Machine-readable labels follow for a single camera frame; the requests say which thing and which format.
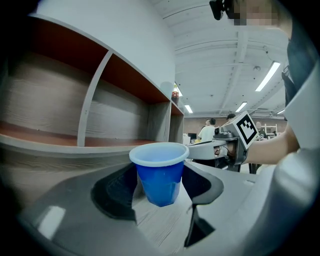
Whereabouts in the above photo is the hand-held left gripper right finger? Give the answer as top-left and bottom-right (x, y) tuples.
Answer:
(181, 161), (256, 256)

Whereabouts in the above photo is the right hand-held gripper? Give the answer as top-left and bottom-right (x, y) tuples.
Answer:
(186, 110), (260, 173)

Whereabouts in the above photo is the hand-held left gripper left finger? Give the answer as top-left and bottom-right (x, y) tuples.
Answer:
(17, 161), (176, 256)

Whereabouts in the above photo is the blue plastic cup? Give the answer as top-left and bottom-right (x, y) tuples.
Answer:
(128, 141), (190, 208)

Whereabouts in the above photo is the grey wooden shelf unit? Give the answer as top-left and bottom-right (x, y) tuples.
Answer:
(0, 13), (186, 161)

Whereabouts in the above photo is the person's right forearm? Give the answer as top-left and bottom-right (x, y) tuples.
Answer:
(246, 123), (301, 166)

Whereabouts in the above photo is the person's right hand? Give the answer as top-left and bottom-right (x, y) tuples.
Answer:
(215, 143), (237, 158)

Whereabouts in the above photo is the cola bottle with red label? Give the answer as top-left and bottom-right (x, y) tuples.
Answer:
(171, 83), (180, 106)

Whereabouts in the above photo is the pale blue tumbler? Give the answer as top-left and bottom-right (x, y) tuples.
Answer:
(159, 81), (175, 100)

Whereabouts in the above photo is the person's black shirt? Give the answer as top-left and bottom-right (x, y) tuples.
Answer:
(281, 14), (320, 106)

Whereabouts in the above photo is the right hand-held gripper camera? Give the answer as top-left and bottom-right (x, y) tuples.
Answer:
(213, 126), (235, 139)

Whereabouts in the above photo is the black head-mounted camera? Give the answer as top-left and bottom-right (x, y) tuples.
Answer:
(209, 0), (232, 21)

